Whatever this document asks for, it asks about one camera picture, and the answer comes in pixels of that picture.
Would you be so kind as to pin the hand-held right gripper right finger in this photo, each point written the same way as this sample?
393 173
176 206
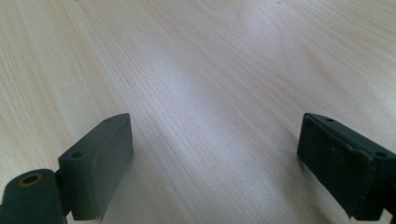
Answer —
339 165

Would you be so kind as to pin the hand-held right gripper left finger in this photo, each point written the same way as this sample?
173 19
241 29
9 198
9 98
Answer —
96 168

